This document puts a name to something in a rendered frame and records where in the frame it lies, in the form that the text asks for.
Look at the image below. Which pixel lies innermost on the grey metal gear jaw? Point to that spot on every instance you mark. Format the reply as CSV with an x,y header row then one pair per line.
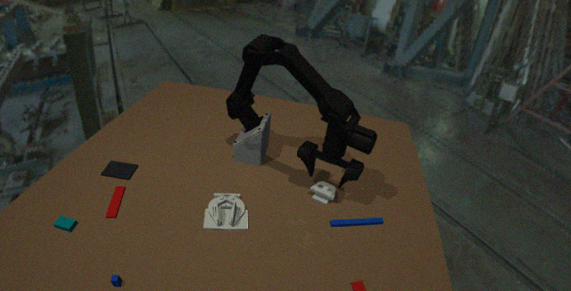
x,y
214,204

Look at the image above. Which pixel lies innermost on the small teal flat block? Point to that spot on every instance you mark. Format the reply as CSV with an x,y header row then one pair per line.
x,y
65,223

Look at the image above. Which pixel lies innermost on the small blue block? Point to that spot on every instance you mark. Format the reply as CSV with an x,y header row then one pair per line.
x,y
116,281

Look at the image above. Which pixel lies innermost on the blue flat bar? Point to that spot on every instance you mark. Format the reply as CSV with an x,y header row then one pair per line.
x,y
356,222

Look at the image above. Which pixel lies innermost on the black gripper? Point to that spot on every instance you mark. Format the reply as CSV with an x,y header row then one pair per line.
x,y
331,154

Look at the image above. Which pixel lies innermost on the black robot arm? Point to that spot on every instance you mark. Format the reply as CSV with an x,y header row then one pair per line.
x,y
333,104

